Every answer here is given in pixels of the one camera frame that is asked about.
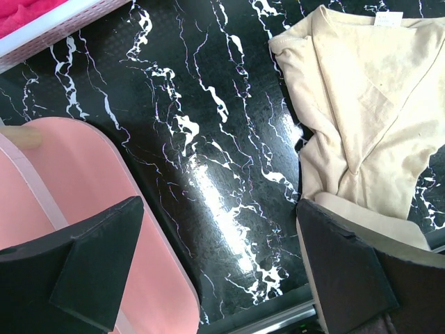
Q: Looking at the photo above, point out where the white plastic basket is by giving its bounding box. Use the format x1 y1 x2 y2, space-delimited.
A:
1 1 127 72

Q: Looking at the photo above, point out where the beige t shirt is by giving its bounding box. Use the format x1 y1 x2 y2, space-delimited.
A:
269 6 444 250

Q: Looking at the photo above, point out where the pink tiered shelf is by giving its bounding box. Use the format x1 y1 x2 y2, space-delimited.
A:
1 117 200 333

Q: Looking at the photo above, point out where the magenta t shirt in basket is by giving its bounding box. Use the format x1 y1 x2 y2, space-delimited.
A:
0 0 66 38

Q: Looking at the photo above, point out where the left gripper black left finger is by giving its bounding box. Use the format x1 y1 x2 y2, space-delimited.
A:
1 196 144 333

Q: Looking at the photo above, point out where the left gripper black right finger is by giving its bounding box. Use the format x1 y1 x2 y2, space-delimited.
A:
296 200 444 333

